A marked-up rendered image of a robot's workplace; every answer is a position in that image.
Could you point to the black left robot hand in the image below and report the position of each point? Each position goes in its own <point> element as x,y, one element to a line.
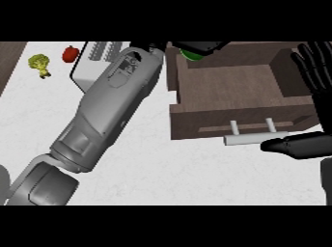
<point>201,45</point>

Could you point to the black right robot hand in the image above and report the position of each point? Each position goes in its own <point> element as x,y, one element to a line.
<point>327,96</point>

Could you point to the green cup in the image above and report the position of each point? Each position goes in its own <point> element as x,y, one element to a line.
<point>193,56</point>

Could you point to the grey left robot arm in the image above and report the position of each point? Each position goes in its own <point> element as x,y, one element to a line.
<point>111,106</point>

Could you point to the brown wooden drawer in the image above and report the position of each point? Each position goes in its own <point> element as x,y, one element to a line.
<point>206,117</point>
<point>229,83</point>

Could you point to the brown wooden drawer front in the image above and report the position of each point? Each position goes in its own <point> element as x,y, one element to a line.
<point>206,117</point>

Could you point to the white dish rack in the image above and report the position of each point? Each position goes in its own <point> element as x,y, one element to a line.
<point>91,75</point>

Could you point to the red bell pepper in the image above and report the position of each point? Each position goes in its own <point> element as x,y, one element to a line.
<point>72,54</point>

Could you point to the green broccoli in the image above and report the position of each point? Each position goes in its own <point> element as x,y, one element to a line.
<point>41,62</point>

